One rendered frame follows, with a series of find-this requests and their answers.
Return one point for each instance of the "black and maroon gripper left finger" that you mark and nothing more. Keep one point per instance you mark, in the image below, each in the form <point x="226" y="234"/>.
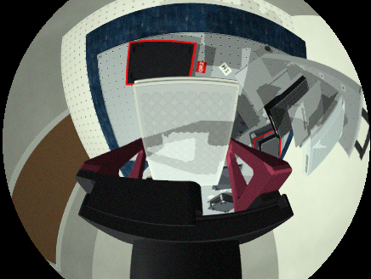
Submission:
<point x="110" y="162"/>

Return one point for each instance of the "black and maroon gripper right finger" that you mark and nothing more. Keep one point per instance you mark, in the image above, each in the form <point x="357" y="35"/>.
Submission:
<point x="270" y="173"/>

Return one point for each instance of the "black well plate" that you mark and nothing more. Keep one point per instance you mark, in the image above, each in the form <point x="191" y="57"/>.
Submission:
<point x="277" y="109"/>

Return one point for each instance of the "grey shelf rack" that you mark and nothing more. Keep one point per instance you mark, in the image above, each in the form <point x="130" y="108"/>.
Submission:
<point x="327" y="84"/>

